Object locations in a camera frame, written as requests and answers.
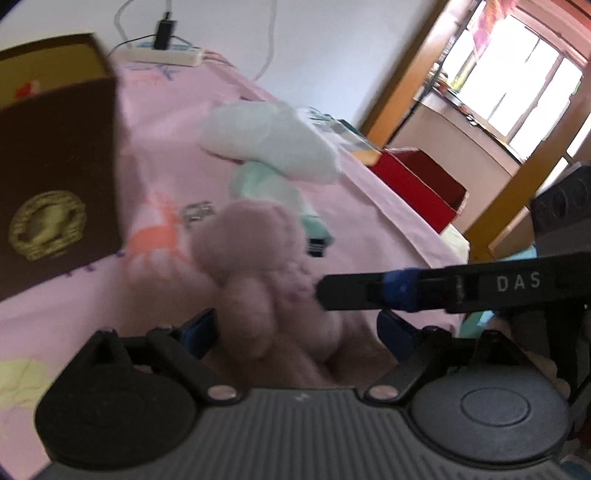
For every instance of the white power strip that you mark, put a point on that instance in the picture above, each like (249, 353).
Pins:
(180, 57)

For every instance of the folded striped cloth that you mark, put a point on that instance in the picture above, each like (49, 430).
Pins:
(351, 138)

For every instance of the teal sock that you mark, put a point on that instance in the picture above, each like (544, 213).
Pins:
(268, 184)

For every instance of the beige cabinet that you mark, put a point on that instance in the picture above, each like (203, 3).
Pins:
(452, 152)

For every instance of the window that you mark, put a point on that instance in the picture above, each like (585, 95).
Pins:
(521, 78)

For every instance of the red box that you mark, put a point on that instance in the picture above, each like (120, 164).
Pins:
(415, 184)

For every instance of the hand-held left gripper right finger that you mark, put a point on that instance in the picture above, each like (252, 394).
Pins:
(392, 334)

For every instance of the pink plush toy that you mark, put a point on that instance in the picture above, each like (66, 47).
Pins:
(263, 258)

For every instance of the brown cardboard box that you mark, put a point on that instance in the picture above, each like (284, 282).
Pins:
(60, 152)

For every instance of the white fluffy towel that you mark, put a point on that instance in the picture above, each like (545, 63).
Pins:
(277, 138)

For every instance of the pink printed bedsheet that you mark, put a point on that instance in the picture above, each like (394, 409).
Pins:
(175, 152)

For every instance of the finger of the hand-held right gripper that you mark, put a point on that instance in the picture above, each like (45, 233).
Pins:
(351, 290)

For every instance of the black charger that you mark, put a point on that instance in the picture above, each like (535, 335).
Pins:
(162, 34)

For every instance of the wooden door frame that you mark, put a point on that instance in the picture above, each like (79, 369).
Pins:
(406, 78)

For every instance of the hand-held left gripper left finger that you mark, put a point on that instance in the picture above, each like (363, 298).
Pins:
(198, 332)

